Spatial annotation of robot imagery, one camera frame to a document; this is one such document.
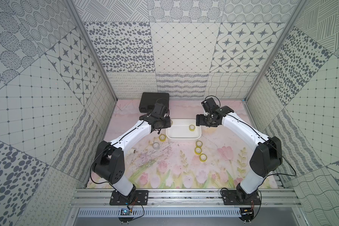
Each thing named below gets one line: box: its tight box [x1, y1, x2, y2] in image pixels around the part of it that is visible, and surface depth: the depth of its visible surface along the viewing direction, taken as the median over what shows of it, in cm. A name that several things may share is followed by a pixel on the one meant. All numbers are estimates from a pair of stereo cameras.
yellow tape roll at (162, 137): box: [159, 134, 167, 142], surface depth 99 cm
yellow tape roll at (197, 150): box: [194, 147, 202, 155], surface depth 92 cm
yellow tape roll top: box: [195, 140, 203, 148], surface depth 96 cm
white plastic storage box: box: [165, 118, 202, 140], surface depth 101 cm
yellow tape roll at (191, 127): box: [188, 124, 196, 132], surface depth 103 cm
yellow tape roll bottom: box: [199, 153, 208, 163], surface depth 90 cm
